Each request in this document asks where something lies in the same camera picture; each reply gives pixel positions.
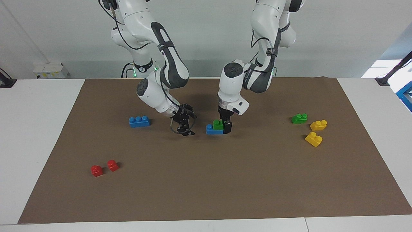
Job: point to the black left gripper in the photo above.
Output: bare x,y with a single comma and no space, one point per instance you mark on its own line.
225,115

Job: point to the yellow two-stud block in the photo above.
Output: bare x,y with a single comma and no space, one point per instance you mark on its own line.
318,125
313,139

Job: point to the black table clamp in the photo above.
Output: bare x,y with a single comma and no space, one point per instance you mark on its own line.
6,82

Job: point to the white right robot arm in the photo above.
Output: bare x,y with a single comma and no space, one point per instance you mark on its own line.
151,93

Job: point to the black slanted stand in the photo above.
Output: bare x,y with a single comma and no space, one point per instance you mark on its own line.
384,80

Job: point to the brown paper mat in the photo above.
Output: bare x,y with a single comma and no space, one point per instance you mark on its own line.
206,180

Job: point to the blue metal frame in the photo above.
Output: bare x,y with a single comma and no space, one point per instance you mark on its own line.
406,96

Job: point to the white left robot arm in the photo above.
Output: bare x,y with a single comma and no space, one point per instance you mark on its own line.
230,83

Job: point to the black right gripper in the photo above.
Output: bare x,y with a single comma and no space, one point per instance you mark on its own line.
182,114

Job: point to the red one-stud block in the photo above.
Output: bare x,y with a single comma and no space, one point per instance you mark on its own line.
113,166
97,171

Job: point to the white wall power box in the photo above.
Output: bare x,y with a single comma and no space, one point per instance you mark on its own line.
50,71

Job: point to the blue three-stud block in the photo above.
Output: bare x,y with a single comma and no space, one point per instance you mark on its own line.
212,130
139,122

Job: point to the green two-stud block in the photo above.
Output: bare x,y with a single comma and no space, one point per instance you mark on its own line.
299,119
218,125

